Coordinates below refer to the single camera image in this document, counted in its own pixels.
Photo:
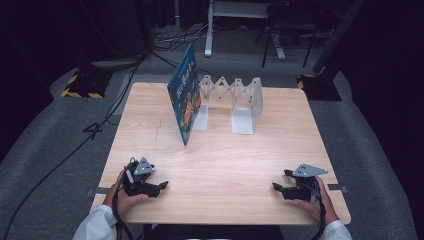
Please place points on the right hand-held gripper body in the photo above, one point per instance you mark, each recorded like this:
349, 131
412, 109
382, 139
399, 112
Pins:
308, 170

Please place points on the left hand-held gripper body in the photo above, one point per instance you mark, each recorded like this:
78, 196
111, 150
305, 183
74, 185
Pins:
144, 166

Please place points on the grey metal book rack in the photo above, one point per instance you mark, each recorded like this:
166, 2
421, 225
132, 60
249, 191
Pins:
243, 120

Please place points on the blue cartoon picture book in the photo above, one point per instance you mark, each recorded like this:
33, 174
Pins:
185, 93

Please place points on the person's left hand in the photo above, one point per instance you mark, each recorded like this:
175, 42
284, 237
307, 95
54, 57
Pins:
121, 201

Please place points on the person's right hand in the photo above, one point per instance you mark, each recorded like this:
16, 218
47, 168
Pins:
325, 208

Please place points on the grey tape piece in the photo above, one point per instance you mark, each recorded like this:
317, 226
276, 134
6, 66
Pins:
338, 188
101, 191

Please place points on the yellow black striped stand base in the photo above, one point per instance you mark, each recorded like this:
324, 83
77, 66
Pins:
86, 83
320, 88

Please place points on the black chair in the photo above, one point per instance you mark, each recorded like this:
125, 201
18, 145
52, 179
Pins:
265, 50

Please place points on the dark slanted stand pole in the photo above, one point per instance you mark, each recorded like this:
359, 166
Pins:
336, 36

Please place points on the white desk frame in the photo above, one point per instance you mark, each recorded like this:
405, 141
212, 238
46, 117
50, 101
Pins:
209, 33

